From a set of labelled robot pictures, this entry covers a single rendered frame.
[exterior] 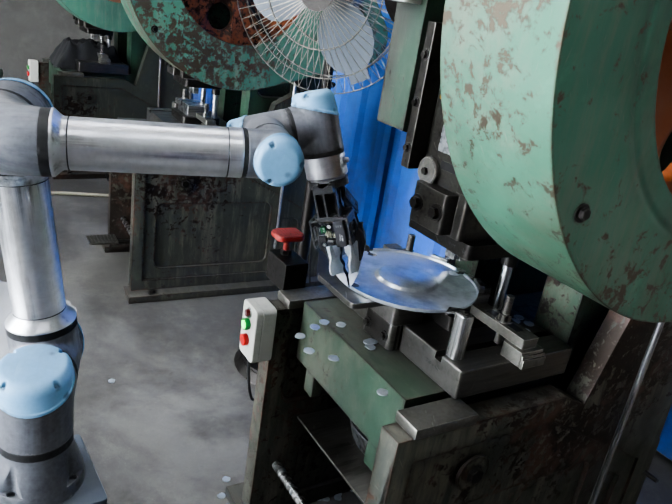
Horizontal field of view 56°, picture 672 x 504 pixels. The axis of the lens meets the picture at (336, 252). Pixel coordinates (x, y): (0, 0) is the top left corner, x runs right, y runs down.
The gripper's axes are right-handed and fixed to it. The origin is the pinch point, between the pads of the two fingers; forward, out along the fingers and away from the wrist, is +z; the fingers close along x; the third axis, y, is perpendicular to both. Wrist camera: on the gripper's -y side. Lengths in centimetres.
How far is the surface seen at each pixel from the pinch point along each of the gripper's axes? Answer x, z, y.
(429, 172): 16.3, -15.5, -13.7
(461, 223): 21.7, -6.4, -6.9
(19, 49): -434, -99, -489
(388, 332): 5.3, 13.2, -2.6
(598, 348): 46, 26, -15
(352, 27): -7, -47, -78
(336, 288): -2.0, 0.9, 2.7
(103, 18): -178, -81, -235
